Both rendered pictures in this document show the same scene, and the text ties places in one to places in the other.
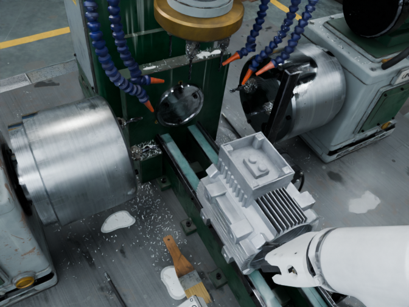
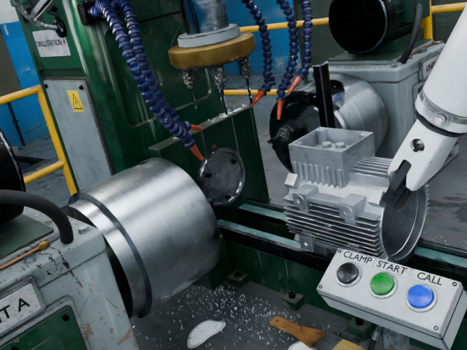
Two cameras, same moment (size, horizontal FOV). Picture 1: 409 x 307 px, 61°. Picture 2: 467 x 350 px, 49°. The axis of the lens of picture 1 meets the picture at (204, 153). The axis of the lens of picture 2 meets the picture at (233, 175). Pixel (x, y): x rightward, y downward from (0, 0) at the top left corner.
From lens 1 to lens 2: 0.48 m
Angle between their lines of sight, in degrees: 28
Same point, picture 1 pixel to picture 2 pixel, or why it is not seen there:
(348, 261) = (446, 66)
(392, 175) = not seen: outside the picture
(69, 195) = (154, 240)
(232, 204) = (329, 195)
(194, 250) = (314, 318)
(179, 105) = (221, 175)
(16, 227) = (110, 283)
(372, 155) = (453, 174)
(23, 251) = (119, 335)
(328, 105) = (373, 113)
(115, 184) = (197, 223)
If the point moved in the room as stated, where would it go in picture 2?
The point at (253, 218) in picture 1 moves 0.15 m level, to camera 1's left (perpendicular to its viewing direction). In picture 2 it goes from (358, 189) to (274, 210)
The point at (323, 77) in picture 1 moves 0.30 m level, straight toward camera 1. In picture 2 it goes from (352, 88) to (358, 127)
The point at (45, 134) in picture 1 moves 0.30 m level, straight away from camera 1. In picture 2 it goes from (108, 189) to (32, 166)
